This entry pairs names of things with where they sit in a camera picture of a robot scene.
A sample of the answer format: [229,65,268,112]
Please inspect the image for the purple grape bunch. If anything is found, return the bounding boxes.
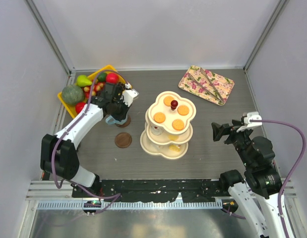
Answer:
[93,82,105,96]

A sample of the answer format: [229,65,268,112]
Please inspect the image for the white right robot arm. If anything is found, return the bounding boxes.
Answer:
[211,115,294,238]

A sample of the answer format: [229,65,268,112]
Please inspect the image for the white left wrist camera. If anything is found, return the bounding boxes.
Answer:
[123,83,139,107]

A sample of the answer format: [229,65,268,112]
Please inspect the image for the yellow dome cake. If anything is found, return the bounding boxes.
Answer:
[168,135,179,141]

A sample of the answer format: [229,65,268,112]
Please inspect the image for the red apple back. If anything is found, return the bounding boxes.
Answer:
[106,72,119,84]

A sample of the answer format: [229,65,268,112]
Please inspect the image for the floral serving tray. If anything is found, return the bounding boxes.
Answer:
[178,65,235,106]

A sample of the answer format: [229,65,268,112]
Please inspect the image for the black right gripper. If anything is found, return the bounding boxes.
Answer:
[211,119,254,167]

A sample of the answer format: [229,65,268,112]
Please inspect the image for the yellow plastic fruit bin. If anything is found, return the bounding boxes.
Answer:
[57,64,129,118]

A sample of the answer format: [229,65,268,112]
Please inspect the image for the red apple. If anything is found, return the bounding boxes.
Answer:
[106,72,119,84]
[75,102,86,114]

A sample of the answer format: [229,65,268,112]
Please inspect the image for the red yellow cherries cluster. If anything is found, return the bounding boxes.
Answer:
[82,86,93,99]

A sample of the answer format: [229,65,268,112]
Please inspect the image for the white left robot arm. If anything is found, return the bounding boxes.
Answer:
[40,82,139,197]

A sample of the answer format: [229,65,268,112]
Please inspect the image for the green pear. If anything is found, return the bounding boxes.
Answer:
[76,75,92,87]

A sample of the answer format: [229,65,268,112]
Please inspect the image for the green lime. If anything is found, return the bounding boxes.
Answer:
[97,72,107,82]

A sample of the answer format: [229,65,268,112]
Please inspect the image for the green melon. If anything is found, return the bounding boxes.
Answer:
[61,84,85,106]

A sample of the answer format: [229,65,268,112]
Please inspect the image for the blue white mug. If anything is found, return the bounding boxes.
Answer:
[105,116,127,125]

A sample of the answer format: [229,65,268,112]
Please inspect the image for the white cable duct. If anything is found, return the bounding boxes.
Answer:
[37,200,223,210]

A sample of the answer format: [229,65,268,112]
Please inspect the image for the metal serving tongs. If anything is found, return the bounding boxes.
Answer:
[188,68,224,103]

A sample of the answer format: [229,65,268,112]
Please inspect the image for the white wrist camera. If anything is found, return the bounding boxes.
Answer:
[123,83,139,107]
[237,112,262,132]

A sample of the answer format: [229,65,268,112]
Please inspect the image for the grey white cream cake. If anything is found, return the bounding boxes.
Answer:
[151,126,163,136]

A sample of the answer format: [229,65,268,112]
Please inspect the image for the cream three-tier cake stand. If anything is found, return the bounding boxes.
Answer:
[140,91,196,160]

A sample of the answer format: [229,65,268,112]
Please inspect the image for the yellow swiss roll cake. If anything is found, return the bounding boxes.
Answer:
[169,144,181,152]

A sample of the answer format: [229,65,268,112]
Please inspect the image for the orange biscuit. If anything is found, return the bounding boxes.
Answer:
[172,119,185,131]
[153,112,166,123]
[177,105,189,116]
[163,96,174,107]

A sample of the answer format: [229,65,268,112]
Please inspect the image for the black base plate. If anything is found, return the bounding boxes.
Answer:
[71,179,230,203]

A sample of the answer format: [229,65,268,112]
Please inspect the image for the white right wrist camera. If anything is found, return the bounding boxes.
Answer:
[237,112,262,132]

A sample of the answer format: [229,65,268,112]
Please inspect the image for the brown round coaster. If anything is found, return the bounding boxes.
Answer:
[115,132,132,148]
[116,116,131,128]

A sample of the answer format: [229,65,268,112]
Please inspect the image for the red apple front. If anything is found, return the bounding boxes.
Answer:
[75,102,86,114]

